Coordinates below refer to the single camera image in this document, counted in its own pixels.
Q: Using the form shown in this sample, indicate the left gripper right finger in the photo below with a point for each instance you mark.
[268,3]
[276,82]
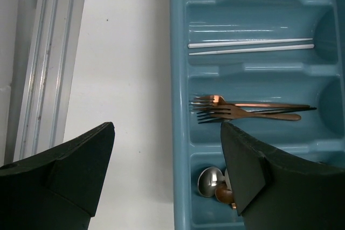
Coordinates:
[274,189]

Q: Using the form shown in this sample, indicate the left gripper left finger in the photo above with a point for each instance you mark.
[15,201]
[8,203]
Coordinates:
[58,188]

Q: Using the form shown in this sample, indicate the white spoon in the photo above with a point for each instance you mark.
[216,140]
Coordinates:
[227,180]

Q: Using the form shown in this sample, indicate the copper spoon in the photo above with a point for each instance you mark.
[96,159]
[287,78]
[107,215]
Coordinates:
[225,196]

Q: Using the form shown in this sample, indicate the silver spoon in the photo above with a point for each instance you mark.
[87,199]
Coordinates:
[208,181]

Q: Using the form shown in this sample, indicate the copper fork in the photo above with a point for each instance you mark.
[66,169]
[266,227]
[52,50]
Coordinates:
[204,101]

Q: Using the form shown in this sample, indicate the blue plastic cutlery tray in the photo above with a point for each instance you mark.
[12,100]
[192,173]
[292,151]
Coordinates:
[310,76]

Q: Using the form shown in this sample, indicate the aluminium rail left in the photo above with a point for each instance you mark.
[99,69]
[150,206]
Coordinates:
[39,40]

